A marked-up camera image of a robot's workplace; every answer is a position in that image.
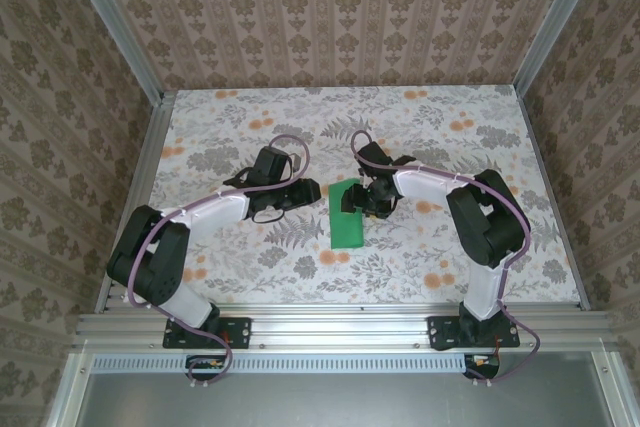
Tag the green paper sheet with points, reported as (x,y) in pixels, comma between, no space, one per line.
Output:
(345,232)

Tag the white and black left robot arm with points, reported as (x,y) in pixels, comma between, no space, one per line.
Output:
(187,304)

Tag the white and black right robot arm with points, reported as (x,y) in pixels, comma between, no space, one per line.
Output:
(482,292)

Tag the floral patterned table cover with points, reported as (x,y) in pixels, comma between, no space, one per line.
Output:
(400,122)

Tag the black connector board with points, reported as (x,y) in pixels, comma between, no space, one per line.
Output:
(482,367)
(205,367)

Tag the grey metal panel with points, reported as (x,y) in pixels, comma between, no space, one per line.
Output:
(325,402)

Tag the aluminium cross rail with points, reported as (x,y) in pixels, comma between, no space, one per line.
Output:
(340,329)

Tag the aluminium side rail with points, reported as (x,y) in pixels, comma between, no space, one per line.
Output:
(137,187)
(554,204)

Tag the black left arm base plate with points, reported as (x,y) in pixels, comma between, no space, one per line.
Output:
(240,332)

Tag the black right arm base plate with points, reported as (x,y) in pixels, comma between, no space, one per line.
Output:
(440,332)

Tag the aluminium frame post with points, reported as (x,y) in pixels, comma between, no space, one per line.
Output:
(550,22)
(117,22)

